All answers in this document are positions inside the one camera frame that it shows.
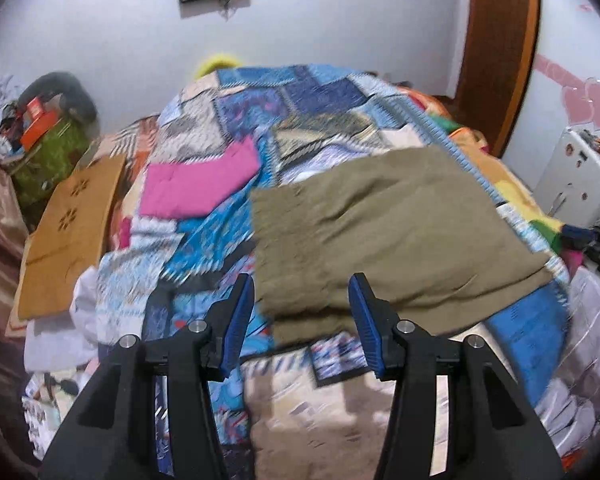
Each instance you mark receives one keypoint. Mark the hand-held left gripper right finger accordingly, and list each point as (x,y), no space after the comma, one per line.
(365,320)

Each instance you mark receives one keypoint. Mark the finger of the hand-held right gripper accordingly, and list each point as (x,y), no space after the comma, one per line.
(577,233)

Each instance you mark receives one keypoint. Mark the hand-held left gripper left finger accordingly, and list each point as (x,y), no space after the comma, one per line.
(237,317)

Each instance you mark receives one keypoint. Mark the olive green pants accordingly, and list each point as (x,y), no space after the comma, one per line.
(390,240)

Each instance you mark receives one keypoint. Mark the white bedside cabinet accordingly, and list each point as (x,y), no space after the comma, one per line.
(577,180)

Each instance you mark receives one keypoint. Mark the pink cloth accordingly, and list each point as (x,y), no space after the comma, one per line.
(200,180)

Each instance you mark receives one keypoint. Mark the white cloth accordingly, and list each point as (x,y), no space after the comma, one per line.
(65,325)

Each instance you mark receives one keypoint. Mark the brown cardboard sheet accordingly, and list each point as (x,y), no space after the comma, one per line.
(67,240)

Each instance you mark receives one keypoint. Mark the patchwork blue quilt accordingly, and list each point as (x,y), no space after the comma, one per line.
(300,125)

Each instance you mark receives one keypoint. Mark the green patterned bag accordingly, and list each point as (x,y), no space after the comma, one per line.
(50,155)

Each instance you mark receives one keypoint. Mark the yellow-green plush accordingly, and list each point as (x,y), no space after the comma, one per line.
(216,64)

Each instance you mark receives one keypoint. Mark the orange box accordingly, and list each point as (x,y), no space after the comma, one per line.
(39,121)

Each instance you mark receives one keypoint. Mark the pink heart wall sticker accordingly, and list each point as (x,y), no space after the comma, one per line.
(580,95)

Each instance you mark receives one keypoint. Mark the wooden door frame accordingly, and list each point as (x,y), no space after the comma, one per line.
(500,55)

